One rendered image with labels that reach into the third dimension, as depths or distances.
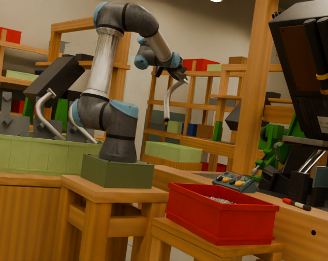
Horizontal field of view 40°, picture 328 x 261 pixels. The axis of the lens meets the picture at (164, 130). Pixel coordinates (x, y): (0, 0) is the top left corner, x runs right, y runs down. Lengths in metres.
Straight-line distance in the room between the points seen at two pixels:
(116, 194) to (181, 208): 0.28
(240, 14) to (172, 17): 2.31
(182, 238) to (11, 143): 1.03
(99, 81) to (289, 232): 0.91
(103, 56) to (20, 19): 6.97
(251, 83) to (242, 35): 9.78
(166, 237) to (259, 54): 1.33
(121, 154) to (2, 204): 0.62
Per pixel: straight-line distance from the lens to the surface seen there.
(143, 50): 2.24
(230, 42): 11.89
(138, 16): 1.85
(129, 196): 1.65
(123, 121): 1.71
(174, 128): 8.38
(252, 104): 2.46
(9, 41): 8.10
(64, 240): 1.86
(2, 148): 2.14
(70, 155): 2.18
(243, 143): 2.47
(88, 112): 1.77
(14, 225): 2.11
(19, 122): 2.41
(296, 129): 1.81
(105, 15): 1.89
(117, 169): 1.68
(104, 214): 1.62
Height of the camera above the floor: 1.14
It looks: 2 degrees down
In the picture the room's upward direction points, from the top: 8 degrees clockwise
